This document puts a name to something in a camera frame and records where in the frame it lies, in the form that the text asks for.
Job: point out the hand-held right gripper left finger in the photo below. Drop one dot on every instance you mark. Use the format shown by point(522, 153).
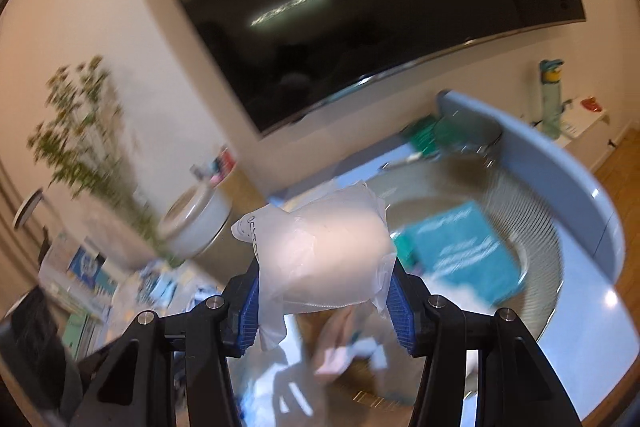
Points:
point(247, 317)

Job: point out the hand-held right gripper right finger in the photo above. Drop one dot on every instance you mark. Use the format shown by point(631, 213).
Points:
point(402, 312)

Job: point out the teal booklet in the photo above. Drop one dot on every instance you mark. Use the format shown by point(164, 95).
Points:
point(465, 252)

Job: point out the white plastic soft item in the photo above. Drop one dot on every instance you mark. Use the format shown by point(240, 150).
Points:
point(325, 247)

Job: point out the pale blue round basket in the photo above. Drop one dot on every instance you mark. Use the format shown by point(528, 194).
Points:
point(575, 217)

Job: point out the leaning stack of books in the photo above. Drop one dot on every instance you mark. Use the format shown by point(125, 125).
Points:
point(85, 267)

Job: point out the white rimmed round container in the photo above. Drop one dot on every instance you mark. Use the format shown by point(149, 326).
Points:
point(195, 222)

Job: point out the round white mirror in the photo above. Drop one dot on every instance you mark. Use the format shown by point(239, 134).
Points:
point(27, 207)

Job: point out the bunch of pens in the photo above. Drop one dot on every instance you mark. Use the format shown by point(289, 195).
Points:
point(217, 167)

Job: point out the green leafy plant stems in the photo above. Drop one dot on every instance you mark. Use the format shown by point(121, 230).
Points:
point(80, 132)

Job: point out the green water bottle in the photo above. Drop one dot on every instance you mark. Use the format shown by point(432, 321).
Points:
point(551, 102)

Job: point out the white low cabinet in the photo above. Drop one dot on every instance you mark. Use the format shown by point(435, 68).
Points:
point(582, 122)

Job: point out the small red item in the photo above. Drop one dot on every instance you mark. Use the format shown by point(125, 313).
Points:
point(592, 104)

